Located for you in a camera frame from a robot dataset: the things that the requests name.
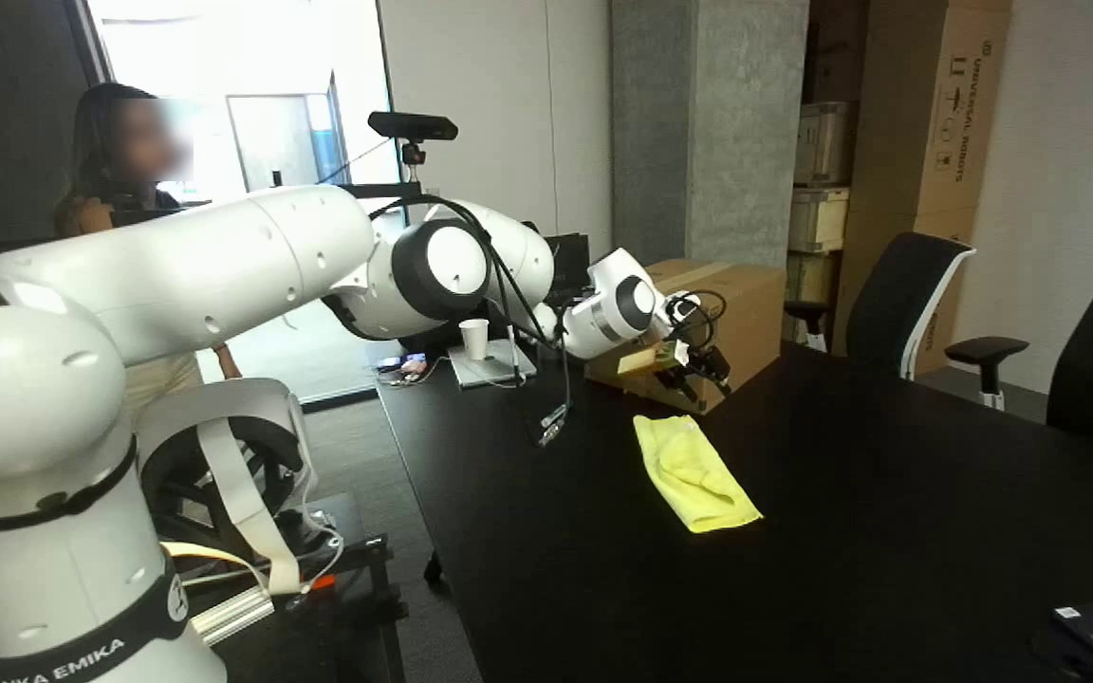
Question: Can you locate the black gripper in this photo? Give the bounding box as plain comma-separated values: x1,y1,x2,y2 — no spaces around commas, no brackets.
665,295,728,387

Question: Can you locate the yellow microfiber towel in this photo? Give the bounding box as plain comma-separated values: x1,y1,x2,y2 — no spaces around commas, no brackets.
633,413,762,535

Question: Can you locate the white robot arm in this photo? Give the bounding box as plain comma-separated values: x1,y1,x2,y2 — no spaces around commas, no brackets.
0,185,688,683

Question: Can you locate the cardboard box on table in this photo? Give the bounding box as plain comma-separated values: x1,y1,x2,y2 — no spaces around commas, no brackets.
585,260,786,413

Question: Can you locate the white paper cup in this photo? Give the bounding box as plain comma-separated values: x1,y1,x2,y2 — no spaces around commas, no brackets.
457,320,489,361

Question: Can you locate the black white office chair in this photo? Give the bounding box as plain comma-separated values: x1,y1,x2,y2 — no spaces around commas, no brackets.
781,229,979,382

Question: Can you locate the tall cardboard box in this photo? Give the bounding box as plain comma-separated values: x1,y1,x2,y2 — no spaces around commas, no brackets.
836,0,1013,343

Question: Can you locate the white chair behind robot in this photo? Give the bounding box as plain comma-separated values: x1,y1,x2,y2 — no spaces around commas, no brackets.
135,381,346,647

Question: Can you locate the person in background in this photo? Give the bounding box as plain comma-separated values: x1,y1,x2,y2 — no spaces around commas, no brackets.
55,79,246,423

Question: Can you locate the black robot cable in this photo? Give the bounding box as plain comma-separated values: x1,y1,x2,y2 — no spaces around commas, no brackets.
369,190,576,448

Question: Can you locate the black camera on stand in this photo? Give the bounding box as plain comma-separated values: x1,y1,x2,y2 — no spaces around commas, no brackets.
369,112,457,184

